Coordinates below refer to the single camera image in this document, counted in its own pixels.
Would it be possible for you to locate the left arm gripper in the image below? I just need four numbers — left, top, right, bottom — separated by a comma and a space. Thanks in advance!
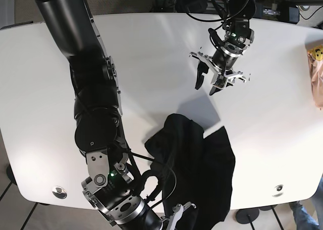
190, 47, 246, 96

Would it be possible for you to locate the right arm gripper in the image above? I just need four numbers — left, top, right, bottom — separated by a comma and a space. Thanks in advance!
141, 201, 197, 230

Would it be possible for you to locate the black T-shirt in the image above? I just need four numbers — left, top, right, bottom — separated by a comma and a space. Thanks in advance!
144, 113, 235, 229

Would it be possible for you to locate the peach pink T-shirt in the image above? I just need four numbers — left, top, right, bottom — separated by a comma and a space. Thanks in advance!
307, 44, 323, 109

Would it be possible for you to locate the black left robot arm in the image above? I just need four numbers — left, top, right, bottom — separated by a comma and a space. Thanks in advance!
190, 0, 256, 96

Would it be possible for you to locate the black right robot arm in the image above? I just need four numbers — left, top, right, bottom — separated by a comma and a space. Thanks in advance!
35, 0, 194, 229

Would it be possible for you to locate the black round stand base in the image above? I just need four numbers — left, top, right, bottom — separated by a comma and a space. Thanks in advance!
235, 208, 259, 224

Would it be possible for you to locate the right metal table grommet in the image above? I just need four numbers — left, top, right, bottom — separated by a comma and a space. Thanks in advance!
271, 185, 284, 198

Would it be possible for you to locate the metal table grommet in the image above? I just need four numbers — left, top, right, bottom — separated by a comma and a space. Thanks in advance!
271, 185, 284, 198
52, 186, 67, 199

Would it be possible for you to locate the left metal table grommet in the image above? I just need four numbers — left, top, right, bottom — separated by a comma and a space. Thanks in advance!
52, 186, 67, 199

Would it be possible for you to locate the blue jeans leg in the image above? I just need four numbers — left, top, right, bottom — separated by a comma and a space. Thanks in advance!
289, 177, 323, 230

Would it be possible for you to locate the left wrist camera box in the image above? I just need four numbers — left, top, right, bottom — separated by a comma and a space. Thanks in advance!
211, 74, 228, 90

